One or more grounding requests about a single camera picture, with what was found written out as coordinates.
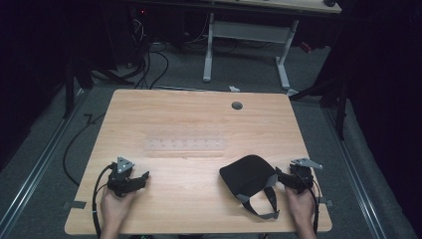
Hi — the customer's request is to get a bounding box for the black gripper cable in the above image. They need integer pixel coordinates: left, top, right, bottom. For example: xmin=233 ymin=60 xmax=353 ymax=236
xmin=92 ymin=163 xmax=114 ymax=239
xmin=297 ymin=170 xmax=322 ymax=234

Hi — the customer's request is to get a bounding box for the black metal stand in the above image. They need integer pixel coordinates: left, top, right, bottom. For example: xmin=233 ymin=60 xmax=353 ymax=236
xmin=63 ymin=56 xmax=95 ymax=120
xmin=289 ymin=78 xmax=349 ymax=140

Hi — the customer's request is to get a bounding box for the person's right hand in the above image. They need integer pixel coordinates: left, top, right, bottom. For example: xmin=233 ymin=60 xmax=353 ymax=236
xmin=284 ymin=185 xmax=317 ymax=231

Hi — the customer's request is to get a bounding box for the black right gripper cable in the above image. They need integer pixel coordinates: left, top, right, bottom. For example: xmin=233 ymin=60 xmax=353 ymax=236
xmin=297 ymin=170 xmax=322 ymax=234

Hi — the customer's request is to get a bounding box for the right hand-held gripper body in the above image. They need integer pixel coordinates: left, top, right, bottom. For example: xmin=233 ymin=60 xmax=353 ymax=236
xmin=288 ymin=157 xmax=323 ymax=195

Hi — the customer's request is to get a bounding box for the clear perforated strip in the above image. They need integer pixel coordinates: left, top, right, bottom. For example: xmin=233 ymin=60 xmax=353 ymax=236
xmin=143 ymin=136 xmax=227 ymax=152

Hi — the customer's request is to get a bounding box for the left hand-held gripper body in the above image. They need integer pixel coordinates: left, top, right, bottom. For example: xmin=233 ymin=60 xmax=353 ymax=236
xmin=106 ymin=156 xmax=141 ymax=198

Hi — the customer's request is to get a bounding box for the light wooden desk top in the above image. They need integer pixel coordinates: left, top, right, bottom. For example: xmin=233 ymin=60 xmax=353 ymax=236
xmin=212 ymin=0 xmax=342 ymax=15

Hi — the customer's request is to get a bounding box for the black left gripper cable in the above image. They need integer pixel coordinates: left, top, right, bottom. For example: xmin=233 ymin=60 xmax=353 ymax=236
xmin=92 ymin=163 xmax=114 ymax=239

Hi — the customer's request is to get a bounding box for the black floor cable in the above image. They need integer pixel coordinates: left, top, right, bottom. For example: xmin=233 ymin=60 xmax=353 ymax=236
xmin=62 ymin=113 xmax=106 ymax=187

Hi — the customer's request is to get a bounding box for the white metal desk frame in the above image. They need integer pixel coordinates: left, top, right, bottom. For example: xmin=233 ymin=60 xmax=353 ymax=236
xmin=202 ymin=12 xmax=300 ymax=90

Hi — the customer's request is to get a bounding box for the black cap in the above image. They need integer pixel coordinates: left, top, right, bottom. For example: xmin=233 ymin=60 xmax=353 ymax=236
xmin=218 ymin=154 xmax=281 ymax=220

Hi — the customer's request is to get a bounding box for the metal floor rail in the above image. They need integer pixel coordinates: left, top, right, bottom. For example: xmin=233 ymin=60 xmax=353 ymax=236
xmin=322 ymin=108 xmax=387 ymax=239
xmin=0 ymin=89 xmax=88 ymax=235

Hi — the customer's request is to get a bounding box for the person's left hand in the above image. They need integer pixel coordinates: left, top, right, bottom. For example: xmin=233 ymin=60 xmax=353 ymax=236
xmin=100 ymin=185 xmax=137 ymax=231

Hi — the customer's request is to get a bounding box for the bundle of black cables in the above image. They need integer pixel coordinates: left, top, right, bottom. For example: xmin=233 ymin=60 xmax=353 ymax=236
xmin=125 ymin=16 xmax=170 ymax=90

